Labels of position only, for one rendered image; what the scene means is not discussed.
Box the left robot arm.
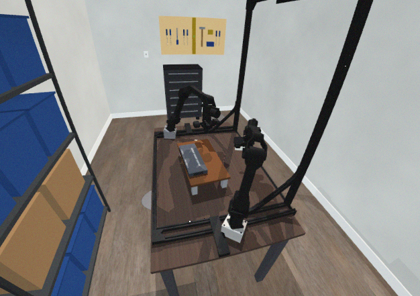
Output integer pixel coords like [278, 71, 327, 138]
[227, 118, 268, 229]

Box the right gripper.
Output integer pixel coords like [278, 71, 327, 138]
[193, 114, 220, 134]

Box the brown wooden stand with white legs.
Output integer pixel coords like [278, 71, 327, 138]
[177, 139, 231, 195]

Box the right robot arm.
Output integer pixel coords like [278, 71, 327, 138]
[166, 85, 221, 132]

